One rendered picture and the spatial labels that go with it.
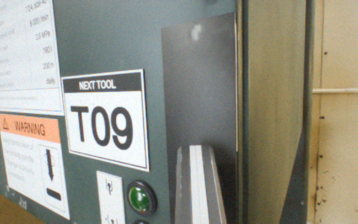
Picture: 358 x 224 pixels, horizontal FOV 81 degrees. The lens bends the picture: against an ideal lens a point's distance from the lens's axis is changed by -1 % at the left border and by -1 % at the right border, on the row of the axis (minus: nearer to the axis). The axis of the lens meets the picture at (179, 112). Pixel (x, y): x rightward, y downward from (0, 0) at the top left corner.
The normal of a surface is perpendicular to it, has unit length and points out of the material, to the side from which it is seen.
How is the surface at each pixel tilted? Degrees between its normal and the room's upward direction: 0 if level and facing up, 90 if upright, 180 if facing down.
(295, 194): 90
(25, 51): 90
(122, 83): 90
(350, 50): 90
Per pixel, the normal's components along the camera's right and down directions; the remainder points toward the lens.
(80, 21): -0.54, 0.13
